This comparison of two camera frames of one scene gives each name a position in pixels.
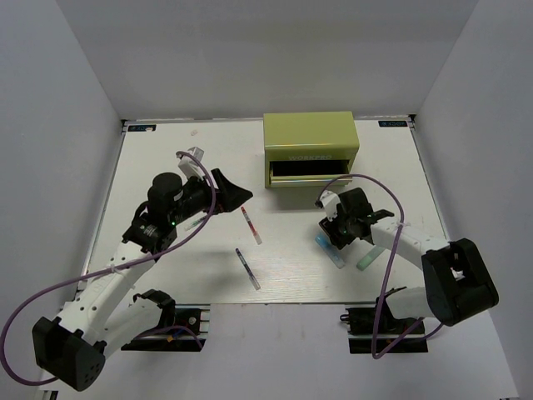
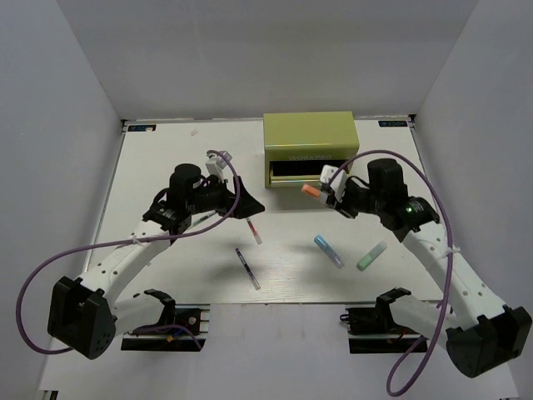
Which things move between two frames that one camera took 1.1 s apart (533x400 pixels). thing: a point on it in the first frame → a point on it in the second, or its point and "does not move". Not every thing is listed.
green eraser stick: x=371 y=255 does not move
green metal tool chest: x=309 y=149 does not move
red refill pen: x=254 y=232 does not move
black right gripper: x=331 y=229 → x=343 y=207
